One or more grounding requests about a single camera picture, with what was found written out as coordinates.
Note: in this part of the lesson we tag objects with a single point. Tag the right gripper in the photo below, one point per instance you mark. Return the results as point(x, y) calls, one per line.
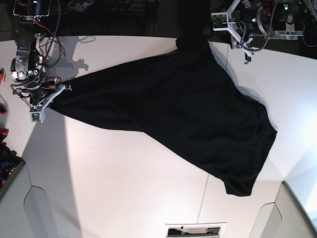
point(38, 96)

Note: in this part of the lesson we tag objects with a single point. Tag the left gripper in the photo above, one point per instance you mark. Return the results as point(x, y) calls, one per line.
point(240, 37)

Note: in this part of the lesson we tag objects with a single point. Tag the black t-shirt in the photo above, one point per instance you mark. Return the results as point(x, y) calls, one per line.
point(184, 100)

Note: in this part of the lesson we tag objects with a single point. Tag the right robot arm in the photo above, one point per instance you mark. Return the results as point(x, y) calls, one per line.
point(35, 36)

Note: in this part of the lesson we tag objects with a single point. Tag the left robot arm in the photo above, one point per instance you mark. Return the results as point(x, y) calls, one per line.
point(288, 26)

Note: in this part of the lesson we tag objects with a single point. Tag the red black clamp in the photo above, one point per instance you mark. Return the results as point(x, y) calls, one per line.
point(4, 131)
point(3, 105)

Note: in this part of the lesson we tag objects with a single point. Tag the bin of dark clothes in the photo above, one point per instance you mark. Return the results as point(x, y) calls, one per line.
point(10, 165)

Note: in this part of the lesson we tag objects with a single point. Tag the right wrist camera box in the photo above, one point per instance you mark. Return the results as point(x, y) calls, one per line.
point(37, 116)

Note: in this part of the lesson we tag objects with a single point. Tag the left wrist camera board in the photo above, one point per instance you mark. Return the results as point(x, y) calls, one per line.
point(219, 21)

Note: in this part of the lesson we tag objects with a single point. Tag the red handled screwdriver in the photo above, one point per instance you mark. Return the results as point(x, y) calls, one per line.
point(2, 75)

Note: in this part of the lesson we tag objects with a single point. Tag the left grey table bracket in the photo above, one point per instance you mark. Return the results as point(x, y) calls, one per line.
point(39, 213)

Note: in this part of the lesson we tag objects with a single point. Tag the grey table bracket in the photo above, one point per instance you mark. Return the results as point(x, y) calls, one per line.
point(267, 222)
point(39, 213)

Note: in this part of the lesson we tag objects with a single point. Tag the right grey table bracket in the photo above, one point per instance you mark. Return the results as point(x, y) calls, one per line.
point(267, 222)

